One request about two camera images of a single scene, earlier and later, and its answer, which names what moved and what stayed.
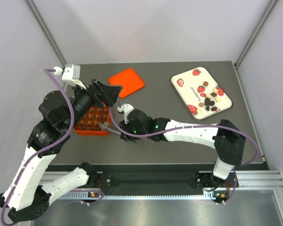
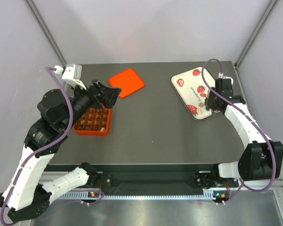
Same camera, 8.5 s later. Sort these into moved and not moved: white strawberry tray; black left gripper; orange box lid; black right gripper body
Moved: black right gripper body
Not moved: orange box lid; white strawberry tray; black left gripper
